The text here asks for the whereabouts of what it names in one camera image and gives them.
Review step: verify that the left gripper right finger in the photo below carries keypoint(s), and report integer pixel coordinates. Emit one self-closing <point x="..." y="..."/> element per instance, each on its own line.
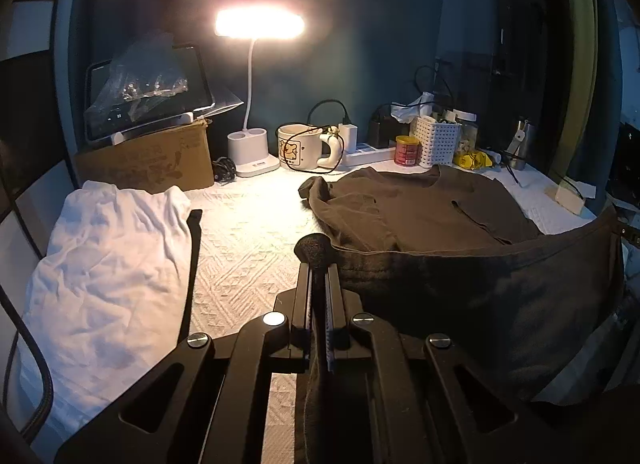
<point x="409" y="400"/>

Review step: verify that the dark brown t-shirt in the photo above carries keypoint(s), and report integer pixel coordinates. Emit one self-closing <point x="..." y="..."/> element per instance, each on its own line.
<point x="450" y="252"/>

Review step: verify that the tissue pack box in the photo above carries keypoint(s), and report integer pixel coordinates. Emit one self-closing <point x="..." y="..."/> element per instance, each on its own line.
<point x="571" y="195"/>

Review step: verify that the white usb charger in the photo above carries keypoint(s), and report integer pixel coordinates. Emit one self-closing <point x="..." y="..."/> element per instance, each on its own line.
<point x="349" y="134"/>

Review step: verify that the white crumpled tissue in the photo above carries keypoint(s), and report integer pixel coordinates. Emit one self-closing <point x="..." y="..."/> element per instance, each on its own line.
<point x="421" y="107"/>

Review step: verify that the glass jar white lid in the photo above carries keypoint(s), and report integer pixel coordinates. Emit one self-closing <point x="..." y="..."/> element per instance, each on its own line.
<point x="468" y="131"/>

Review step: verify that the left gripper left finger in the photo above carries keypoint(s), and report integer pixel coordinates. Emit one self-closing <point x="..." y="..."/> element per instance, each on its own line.
<point x="206" y="401"/>

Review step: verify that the red can yellow lid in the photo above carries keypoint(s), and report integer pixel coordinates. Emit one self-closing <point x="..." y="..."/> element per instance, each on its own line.
<point x="406" y="150"/>

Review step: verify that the white cartoon mug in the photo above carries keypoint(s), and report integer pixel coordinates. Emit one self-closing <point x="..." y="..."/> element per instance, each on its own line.
<point x="306" y="148"/>

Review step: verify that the steel tumbler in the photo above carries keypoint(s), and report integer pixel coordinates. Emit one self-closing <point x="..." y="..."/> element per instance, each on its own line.
<point x="518" y="150"/>

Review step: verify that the cardboard box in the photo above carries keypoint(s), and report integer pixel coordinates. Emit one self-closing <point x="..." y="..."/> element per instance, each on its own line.
<point x="177" y="156"/>

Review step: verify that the yellow green curtain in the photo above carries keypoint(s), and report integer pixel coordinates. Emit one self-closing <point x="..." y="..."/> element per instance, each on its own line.
<point x="584" y="16"/>

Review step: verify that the tablet screen with plastic bag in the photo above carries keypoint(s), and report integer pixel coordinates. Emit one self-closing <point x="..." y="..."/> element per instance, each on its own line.
<point x="154" y="84"/>

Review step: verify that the white power strip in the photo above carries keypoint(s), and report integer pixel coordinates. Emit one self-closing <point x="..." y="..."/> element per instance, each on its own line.
<point x="366" y="154"/>

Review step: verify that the yellow snack packet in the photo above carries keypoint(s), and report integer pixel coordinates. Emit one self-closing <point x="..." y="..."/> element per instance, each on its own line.
<point x="473" y="160"/>

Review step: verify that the black power adapter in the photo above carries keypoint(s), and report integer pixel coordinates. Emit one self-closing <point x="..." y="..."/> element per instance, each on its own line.
<point x="384" y="128"/>

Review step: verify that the white t-shirt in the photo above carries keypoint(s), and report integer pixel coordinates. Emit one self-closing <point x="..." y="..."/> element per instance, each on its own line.
<point x="106" y="303"/>

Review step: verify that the white perforated plastic basket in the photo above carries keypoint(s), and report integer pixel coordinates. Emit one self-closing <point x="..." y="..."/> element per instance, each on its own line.
<point x="438" y="141"/>

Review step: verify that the white desk lamp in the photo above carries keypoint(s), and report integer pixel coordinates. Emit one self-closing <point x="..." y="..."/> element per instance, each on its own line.
<point x="255" y="22"/>

